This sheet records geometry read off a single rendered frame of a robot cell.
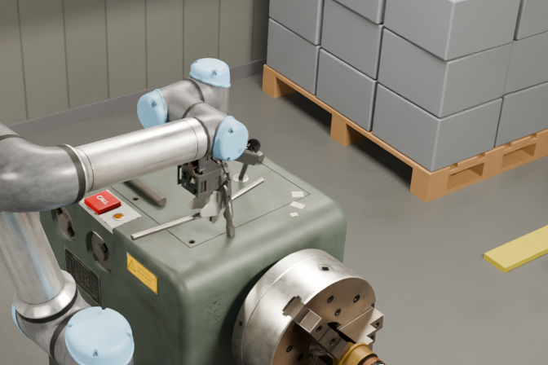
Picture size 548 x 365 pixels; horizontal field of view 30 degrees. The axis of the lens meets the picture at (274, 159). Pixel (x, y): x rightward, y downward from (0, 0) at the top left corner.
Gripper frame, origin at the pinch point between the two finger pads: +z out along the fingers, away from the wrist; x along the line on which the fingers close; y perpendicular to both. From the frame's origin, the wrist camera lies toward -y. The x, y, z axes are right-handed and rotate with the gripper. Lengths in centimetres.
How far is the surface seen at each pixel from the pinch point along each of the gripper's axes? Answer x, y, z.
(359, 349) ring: 32.7, -12.4, 20.4
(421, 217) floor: -95, -196, 131
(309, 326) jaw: 26.5, -3.6, 14.1
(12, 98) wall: -262, -89, 110
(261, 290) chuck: 13.2, -2.2, 12.5
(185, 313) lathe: 7.3, 13.0, 14.8
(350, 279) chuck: 23.4, -17.9, 10.6
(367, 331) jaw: 28.6, -19.3, 22.1
